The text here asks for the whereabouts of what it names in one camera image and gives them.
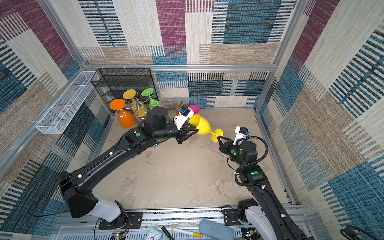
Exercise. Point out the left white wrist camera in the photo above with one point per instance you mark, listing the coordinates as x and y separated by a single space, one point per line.
185 114

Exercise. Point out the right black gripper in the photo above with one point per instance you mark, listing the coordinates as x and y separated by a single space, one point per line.
227 147

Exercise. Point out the chrome wine glass rack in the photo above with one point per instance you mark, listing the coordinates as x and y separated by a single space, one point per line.
128 104

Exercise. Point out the green wine glass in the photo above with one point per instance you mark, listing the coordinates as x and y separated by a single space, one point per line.
153 103

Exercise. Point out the blue grey cloth pouch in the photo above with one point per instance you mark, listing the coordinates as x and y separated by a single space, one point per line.
215 231

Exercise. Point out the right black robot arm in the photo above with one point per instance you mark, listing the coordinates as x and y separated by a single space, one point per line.
265 213

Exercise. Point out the orange back wine glass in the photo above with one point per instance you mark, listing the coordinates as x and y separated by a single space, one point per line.
126 119

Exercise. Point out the black pen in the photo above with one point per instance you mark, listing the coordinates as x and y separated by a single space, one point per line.
167 234

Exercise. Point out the amber yellow wine glass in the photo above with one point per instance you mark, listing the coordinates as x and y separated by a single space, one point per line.
138 107

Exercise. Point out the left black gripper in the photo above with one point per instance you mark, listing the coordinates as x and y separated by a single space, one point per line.
183 135

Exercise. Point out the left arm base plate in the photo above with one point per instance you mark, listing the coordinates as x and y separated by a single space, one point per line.
131 220

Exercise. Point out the pink glasses case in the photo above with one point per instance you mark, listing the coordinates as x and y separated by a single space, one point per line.
215 147

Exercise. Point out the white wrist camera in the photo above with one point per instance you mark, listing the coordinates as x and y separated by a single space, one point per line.
241 133
185 114

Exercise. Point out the orange wine glass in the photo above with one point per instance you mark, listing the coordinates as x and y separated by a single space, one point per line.
177 109
126 119

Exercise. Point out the yellow white marker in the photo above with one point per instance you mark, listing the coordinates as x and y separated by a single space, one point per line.
186 232

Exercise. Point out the black cable corner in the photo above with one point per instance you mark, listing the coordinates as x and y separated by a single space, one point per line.
350 232

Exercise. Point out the black wire shelf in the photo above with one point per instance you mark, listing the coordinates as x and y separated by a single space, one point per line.
112 83

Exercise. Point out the pink wine glass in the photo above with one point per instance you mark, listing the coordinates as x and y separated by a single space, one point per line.
195 109

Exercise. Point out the orange front wine glass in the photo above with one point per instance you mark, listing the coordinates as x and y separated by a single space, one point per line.
177 109

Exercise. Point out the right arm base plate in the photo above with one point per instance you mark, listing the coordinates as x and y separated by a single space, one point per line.
231 217

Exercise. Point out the teal alarm clock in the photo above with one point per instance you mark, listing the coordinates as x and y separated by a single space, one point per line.
154 234

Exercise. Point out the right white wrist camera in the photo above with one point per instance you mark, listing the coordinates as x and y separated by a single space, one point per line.
241 133

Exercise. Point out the white mesh wall basket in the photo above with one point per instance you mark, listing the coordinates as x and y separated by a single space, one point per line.
61 113

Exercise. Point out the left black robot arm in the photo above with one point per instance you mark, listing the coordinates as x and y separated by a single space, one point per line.
77 187

